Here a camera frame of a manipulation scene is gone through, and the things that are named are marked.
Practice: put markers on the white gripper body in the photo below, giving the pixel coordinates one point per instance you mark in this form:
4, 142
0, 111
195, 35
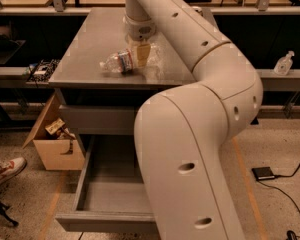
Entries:
139, 30

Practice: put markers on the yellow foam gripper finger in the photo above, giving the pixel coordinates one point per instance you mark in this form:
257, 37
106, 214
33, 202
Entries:
140, 51

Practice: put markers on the clear plastic water bottle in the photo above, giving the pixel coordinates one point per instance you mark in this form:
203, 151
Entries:
121, 61

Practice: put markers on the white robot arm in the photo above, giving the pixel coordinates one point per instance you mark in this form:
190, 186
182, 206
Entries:
178, 132

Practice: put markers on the grey drawer cabinet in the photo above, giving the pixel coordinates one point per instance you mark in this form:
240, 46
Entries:
80, 81

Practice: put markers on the closed grey top drawer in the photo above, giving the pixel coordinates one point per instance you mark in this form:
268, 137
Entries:
107, 120

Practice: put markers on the clear hand sanitizer bottle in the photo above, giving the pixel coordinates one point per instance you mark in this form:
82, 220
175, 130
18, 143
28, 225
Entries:
284, 64

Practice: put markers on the open grey middle drawer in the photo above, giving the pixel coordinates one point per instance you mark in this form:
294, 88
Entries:
110, 195

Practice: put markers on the black patterned notebook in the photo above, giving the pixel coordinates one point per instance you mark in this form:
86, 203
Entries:
42, 71

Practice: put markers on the snack packet in box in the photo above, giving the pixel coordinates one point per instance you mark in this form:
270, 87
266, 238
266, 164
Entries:
58, 130

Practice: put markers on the open cardboard box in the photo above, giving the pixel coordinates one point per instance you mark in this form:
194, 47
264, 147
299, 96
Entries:
54, 152

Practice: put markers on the black foot pedal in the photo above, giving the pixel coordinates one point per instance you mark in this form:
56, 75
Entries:
263, 173

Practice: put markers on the white and orange sneaker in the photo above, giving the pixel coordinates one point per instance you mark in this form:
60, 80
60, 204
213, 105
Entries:
11, 168

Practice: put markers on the black tripod leg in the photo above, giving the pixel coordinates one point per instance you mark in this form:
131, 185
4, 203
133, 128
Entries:
3, 209

